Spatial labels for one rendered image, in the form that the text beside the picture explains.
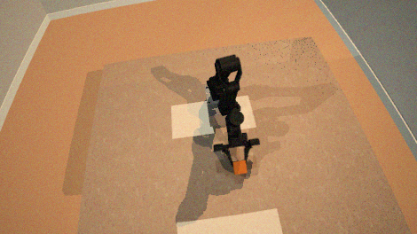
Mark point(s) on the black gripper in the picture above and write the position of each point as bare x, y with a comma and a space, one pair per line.
225, 148

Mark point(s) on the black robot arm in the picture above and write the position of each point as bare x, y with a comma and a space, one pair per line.
220, 88

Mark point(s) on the orange block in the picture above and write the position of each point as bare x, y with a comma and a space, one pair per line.
239, 167

